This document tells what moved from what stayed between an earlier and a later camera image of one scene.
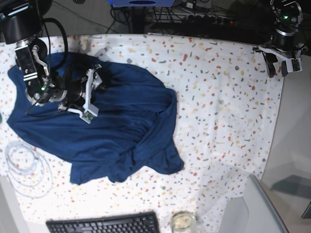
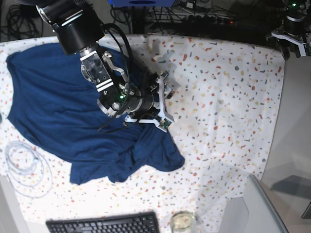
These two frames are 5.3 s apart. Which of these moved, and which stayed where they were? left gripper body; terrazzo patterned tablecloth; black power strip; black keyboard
Moved: left gripper body
Stayed: terrazzo patterned tablecloth; black power strip; black keyboard
